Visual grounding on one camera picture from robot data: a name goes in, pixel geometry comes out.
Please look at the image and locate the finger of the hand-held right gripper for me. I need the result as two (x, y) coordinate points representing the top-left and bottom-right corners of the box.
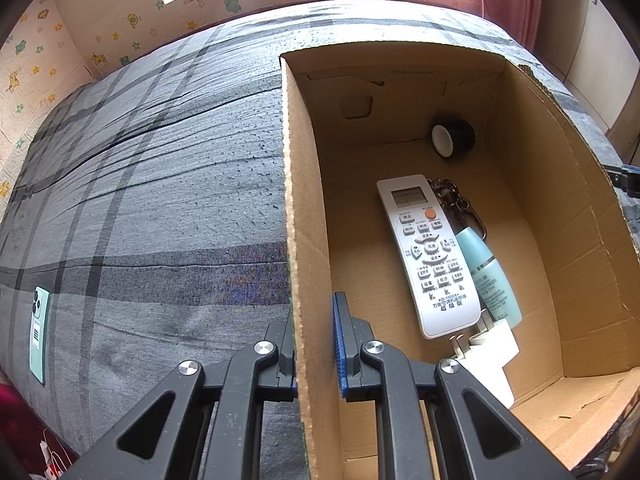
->
(601, 161), (640, 192)

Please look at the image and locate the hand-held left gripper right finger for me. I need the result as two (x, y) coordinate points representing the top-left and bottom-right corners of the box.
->
(332, 291), (576, 480)

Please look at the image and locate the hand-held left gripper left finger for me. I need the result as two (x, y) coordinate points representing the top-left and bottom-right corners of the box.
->
(62, 317), (298, 480)

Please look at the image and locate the cardboard box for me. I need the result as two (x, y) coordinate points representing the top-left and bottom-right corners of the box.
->
(279, 44), (640, 480)

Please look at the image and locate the white remote control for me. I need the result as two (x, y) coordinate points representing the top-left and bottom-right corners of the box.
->
(376, 174), (482, 340)

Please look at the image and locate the large white charger plug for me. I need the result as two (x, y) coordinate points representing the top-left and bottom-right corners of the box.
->
(448, 335), (516, 409)

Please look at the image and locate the small white charger plug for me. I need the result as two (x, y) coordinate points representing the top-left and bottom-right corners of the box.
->
(470, 309), (520, 366)

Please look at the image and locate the teal cosmetic bottle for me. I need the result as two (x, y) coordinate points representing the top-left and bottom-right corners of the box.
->
(454, 226), (523, 325)

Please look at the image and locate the black round jar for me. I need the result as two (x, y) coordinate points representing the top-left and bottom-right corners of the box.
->
(431, 120), (476, 158)

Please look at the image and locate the metal key ring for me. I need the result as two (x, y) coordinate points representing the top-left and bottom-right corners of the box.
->
(429, 177), (488, 241)

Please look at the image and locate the white cabinet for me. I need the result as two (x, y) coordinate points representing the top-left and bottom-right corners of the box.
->
(535, 0), (640, 136)

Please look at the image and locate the grey plaid bed sheet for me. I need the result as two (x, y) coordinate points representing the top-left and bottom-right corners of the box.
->
(0, 2), (640, 480)

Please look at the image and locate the green smartphone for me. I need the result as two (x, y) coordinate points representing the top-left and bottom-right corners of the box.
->
(28, 286), (50, 386)

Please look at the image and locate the red cloth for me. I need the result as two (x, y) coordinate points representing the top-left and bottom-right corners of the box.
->
(0, 382), (76, 480)

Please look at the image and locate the dark plaid cloth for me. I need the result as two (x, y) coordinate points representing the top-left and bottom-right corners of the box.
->
(575, 405), (640, 480)

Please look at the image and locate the white cable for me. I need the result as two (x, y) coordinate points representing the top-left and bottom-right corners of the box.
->
(39, 440), (71, 480)

